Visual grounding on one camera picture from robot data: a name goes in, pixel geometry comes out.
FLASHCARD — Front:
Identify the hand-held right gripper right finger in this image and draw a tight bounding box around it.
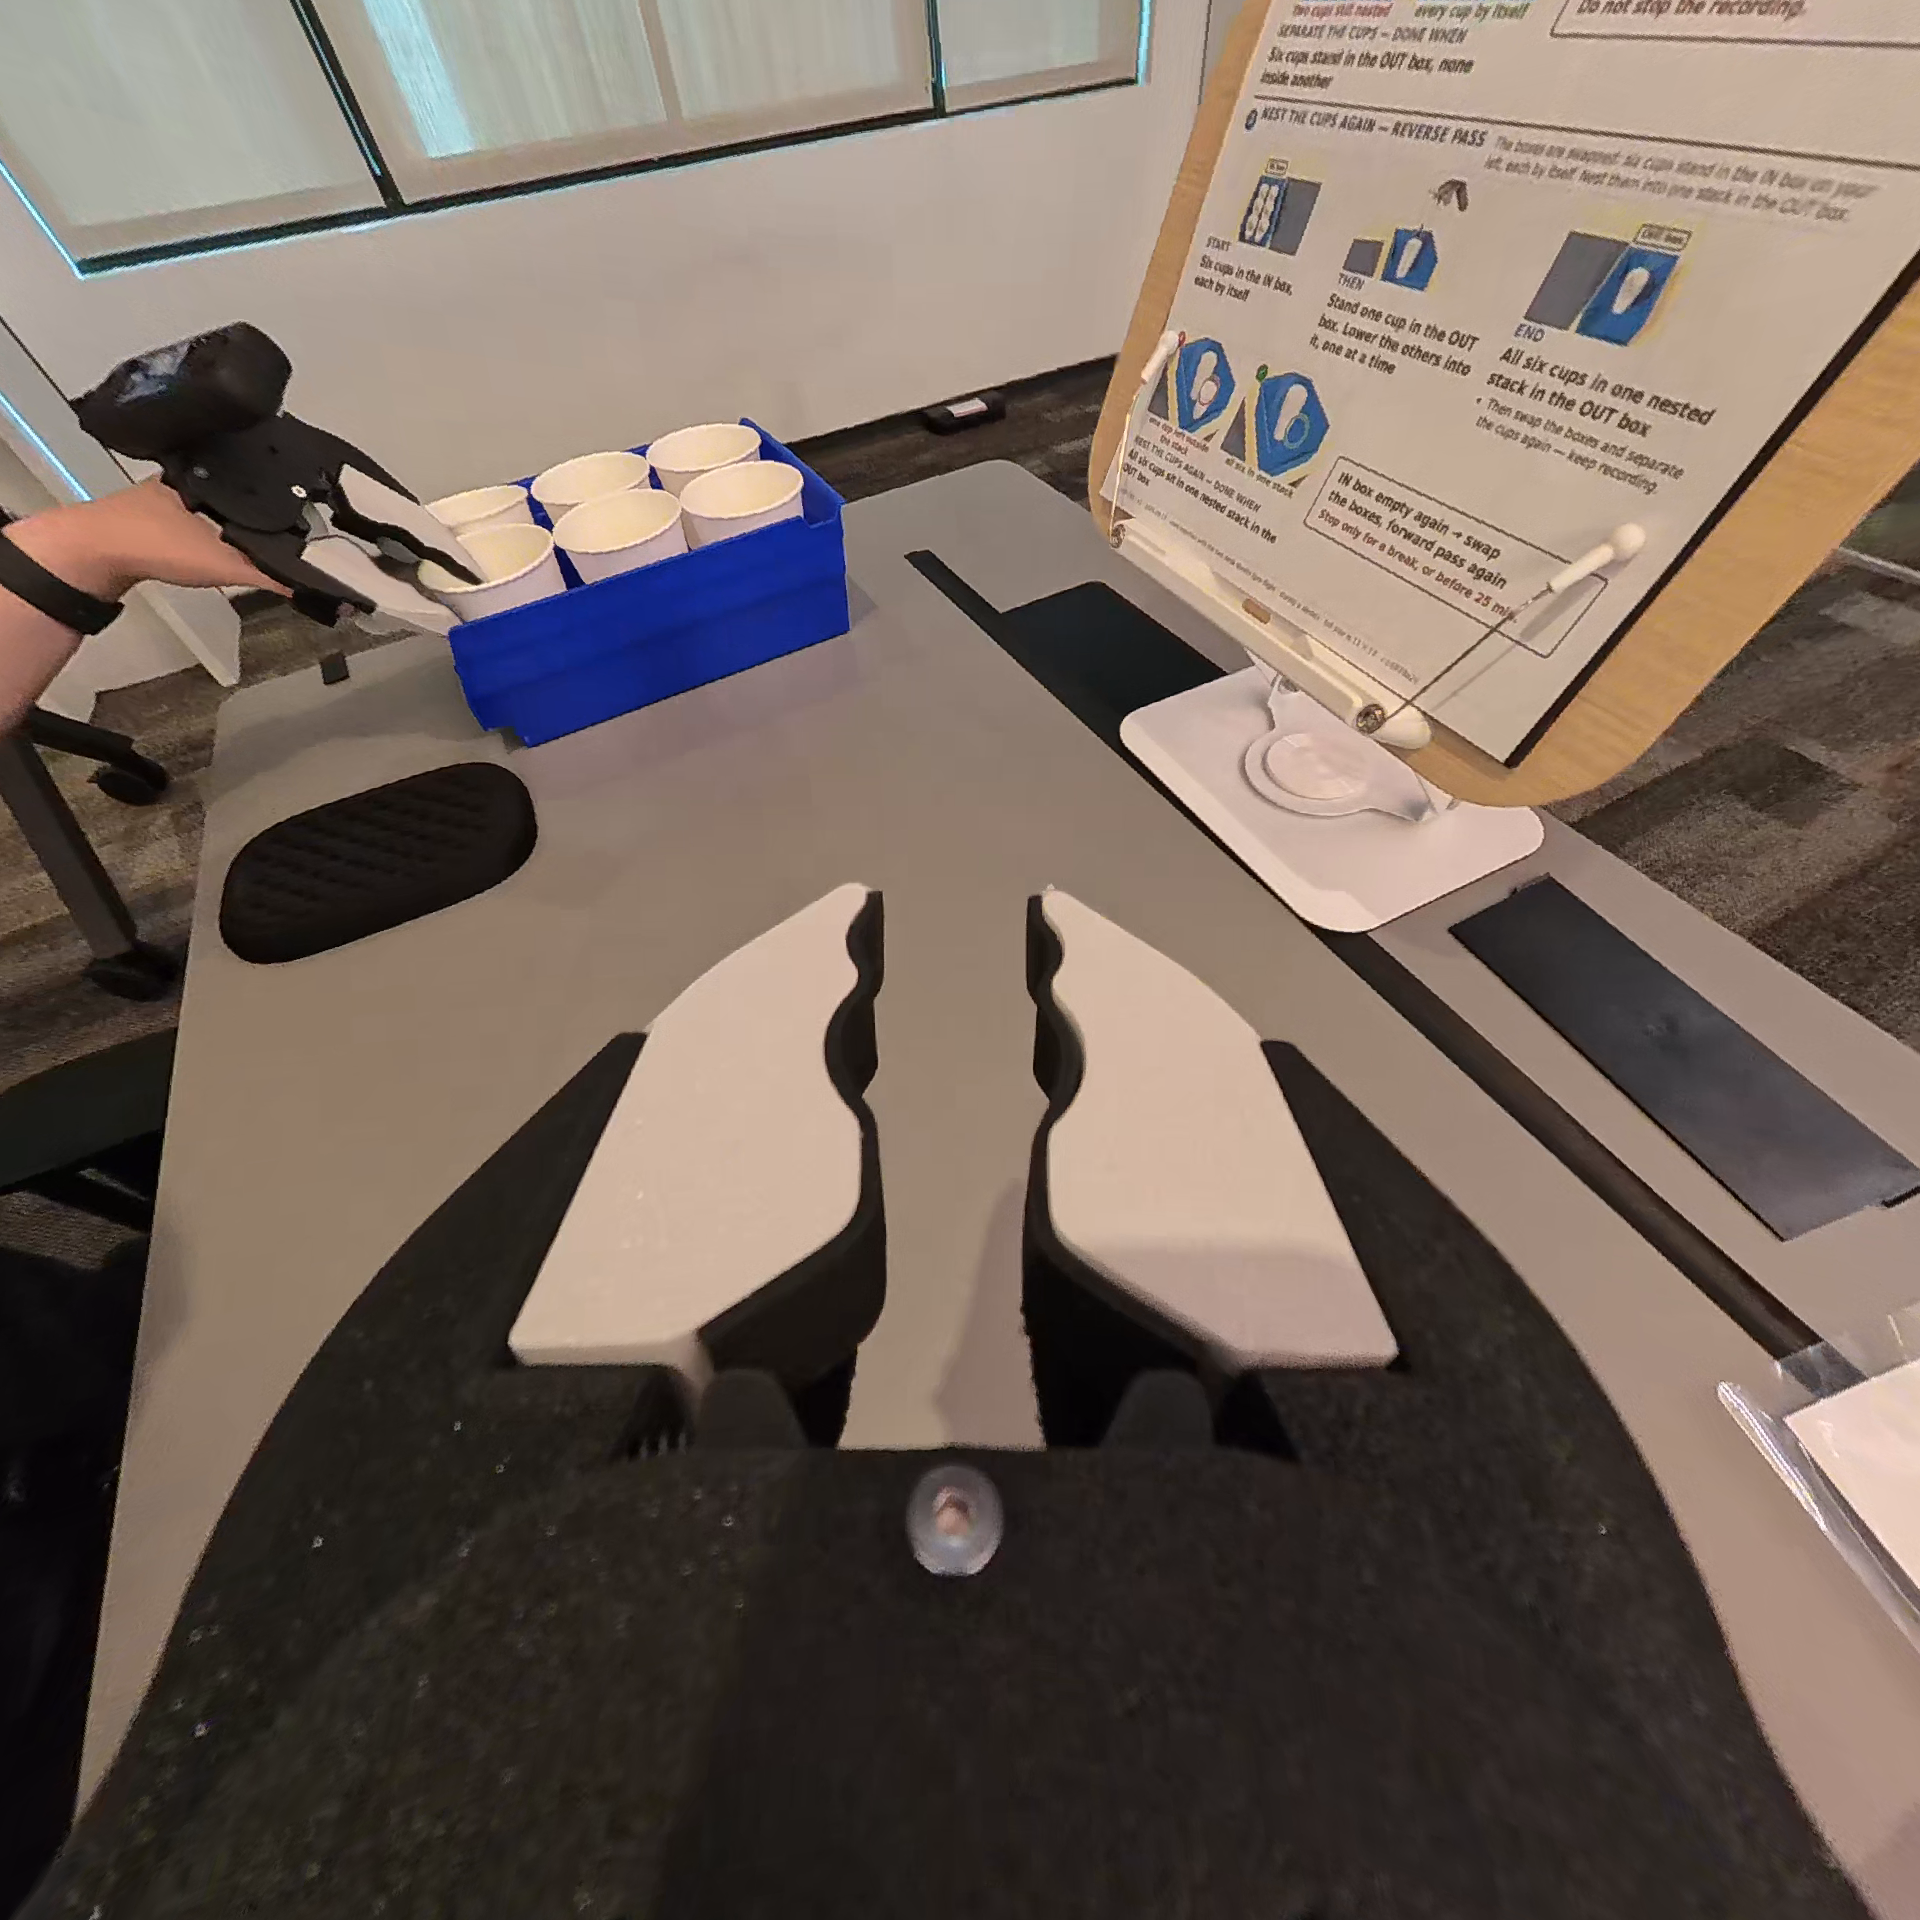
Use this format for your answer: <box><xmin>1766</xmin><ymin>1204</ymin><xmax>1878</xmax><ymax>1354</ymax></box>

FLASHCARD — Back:
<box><xmin>1022</xmin><ymin>889</ymin><xmax>1399</xmax><ymax>1406</ymax></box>

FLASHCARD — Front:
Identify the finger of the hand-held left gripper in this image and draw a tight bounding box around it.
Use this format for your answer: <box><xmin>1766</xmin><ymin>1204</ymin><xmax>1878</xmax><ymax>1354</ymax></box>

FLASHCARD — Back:
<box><xmin>299</xmin><ymin>537</ymin><xmax>467</xmax><ymax>636</ymax></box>
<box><xmin>318</xmin><ymin>467</ymin><xmax>485</xmax><ymax>587</ymax></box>

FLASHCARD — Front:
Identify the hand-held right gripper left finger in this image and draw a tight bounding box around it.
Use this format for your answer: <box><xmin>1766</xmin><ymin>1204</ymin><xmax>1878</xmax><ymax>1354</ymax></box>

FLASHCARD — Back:
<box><xmin>512</xmin><ymin>881</ymin><xmax>888</xmax><ymax>1424</ymax></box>

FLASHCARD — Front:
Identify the blue plastic bin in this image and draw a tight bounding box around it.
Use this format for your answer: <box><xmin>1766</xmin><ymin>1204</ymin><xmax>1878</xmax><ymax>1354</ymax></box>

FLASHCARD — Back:
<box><xmin>447</xmin><ymin>421</ymin><xmax>852</xmax><ymax>748</ymax></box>

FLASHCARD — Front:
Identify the person's left forearm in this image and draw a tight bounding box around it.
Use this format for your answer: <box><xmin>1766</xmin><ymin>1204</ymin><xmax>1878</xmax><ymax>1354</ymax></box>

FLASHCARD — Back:
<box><xmin>0</xmin><ymin>512</ymin><xmax>93</xmax><ymax>738</ymax></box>

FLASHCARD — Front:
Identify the person's left hand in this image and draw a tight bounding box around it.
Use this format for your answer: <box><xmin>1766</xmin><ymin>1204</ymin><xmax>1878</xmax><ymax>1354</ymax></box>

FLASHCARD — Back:
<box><xmin>70</xmin><ymin>478</ymin><xmax>299</xmax><ymax>602</ymax></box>

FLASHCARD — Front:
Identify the black wrist band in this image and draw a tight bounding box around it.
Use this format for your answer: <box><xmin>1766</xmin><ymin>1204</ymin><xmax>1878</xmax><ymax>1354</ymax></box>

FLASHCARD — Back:
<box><xmin>0</xmin><ymin>527</ymin><xmax>125</xmax><ymax>636</ymax></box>

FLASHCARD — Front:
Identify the black wrist rest pad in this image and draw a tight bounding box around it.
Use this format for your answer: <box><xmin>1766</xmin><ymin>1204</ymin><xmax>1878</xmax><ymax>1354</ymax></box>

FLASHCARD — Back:
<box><xmin>222</xmin><ymin>765</ymin><xmax>540</xmax><ymax>964</ymax></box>

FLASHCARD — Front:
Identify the white stand base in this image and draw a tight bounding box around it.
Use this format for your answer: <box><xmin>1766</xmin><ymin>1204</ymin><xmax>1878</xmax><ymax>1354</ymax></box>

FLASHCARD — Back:
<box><xmin>1119</xmin><ymin>668</ymin><xmax>1548</xmax><ymax>935</ymax></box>

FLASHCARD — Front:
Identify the glass partition window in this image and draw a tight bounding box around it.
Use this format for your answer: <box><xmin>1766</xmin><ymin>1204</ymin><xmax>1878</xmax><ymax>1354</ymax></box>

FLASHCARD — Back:
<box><xmin>0</xmin><ymin>0</ymin><xmax>1149</xmax><ymax>276</ymax></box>

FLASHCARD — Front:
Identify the black flat plate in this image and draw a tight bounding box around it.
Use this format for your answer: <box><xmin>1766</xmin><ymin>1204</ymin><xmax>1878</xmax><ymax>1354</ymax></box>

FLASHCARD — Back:
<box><xmin>1452</xmin><ymin>878</ymin><xmax>1920</xmax><ymax>1241</ymax></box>
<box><xmin>997</xmin><ymin>579</ymin><xmax>1232</xmax><ymax>723</ymax></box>

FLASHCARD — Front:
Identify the black office chair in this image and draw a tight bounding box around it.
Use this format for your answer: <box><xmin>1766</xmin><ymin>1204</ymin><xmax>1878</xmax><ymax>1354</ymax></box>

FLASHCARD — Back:
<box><xmin>0</xmin><ymin>705</ymin><xmax>193</xmax><ymax>1247</ymax></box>

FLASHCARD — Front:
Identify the laminated paper sheet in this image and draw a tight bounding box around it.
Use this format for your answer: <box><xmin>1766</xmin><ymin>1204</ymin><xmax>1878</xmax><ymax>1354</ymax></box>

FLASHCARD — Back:
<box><xmin>1719</xmin><ymin>1330</ymin><xmax>1920</xmax><ymax>1621</ymax></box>

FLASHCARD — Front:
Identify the person's dark clothing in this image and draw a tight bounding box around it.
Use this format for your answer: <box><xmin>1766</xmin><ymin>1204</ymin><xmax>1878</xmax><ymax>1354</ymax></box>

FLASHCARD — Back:
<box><xmin>0</xmin><ymin>1228</ymin><xmax>152</xmax><ymax>1861</ymax></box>

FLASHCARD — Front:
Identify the wooden instruction board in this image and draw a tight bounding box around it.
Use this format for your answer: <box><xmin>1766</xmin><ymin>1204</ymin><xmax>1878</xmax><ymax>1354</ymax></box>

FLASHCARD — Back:
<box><xmin>1088</xmin><ymin>0</ymin><xmax>1920</xmax><ymax>812</ymax></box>

